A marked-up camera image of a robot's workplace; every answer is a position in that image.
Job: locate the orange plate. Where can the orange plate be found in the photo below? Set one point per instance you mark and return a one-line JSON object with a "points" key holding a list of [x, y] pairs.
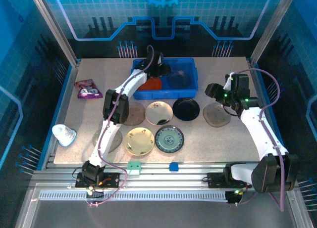
{"points": [[151, 85]]}

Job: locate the black plate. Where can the black plate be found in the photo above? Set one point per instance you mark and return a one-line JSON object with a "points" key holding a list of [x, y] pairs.
{"points": [[186, 109]]}

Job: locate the round translucent brown plate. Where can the round translucent brown plate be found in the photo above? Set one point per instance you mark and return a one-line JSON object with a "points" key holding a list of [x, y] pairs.
{"points": [[137, 114]]}

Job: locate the blue patterned plate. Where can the blue patterned plate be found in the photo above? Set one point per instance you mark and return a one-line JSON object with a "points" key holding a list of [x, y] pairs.
{"points": [[169, 139]]}

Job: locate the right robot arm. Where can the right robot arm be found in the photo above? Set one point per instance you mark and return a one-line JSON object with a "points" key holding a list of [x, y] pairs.
{"points": [[260, 129]]}

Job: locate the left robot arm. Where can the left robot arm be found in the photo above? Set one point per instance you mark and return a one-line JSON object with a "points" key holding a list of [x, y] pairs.
{"points": [[109, 136]]}

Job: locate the blue plastic bin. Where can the blue plastic bin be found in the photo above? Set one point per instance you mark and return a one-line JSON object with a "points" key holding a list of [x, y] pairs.
{"points": [[163, 95]]}

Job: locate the purple snack bag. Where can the purple snack bag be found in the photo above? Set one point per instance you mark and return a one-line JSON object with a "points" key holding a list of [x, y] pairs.
{"points": [[88, 90]]}

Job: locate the yellow floral plate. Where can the yellow floral plate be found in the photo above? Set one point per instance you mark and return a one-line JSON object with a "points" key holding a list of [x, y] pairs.
{"points": [[139, 141]]}

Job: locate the blue block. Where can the blue block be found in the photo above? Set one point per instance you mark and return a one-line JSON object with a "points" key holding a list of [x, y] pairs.
{"points": [[174, 166]]}

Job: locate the black controller board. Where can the black controller board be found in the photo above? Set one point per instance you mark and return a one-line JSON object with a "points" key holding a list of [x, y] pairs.
{"points": [[234, 197], [95, 194]]}

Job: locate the green block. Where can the green block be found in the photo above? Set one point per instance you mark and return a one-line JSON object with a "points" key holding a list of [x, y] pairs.
{"points": [[133, 167]]}

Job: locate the white blue ceramic cup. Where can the white blue ceramic cup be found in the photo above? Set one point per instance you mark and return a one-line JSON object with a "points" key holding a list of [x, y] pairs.
{"points": [[63, 135]]}

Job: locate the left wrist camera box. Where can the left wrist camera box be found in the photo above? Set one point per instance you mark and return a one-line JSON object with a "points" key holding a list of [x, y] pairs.
{"points": [[159, 58]]}

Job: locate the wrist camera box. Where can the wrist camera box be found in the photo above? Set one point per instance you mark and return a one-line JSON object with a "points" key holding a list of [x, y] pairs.
{"points": [[159, 58], [229, 80]]}

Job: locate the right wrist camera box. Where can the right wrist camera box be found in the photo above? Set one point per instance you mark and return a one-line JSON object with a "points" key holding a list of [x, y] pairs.
{"points": [[229, 80]]}

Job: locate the aluminium frame post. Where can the aluminium frame post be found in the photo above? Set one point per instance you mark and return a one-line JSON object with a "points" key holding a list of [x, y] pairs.
{"points": [[54, 27], [272, 27]]}

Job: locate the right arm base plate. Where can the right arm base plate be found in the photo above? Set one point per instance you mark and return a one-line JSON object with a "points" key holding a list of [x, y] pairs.
{"points": [[215, 180]]}

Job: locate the aluminium frame rail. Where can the aluminium frame rail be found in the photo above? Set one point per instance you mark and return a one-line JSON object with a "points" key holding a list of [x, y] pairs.
{"points": [[161, 179]]}

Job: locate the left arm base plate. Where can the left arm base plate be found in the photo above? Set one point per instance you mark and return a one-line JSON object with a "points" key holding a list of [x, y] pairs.
{"points": [[112, 180]]}

